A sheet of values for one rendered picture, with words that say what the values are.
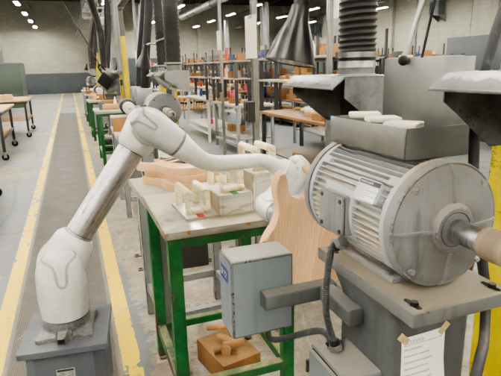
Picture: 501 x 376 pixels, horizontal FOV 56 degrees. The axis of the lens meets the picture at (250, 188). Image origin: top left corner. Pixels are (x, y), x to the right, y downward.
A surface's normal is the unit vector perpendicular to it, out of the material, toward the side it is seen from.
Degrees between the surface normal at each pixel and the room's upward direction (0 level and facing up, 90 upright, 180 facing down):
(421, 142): 90
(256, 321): 90
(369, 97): 90
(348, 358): 0
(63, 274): 70
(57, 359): 90
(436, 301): 0
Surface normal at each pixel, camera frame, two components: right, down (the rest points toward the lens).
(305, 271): 0.35, 0.26
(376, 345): -0.94, 0.11
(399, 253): -0.11, 0.40
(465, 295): -0.02, -0.97
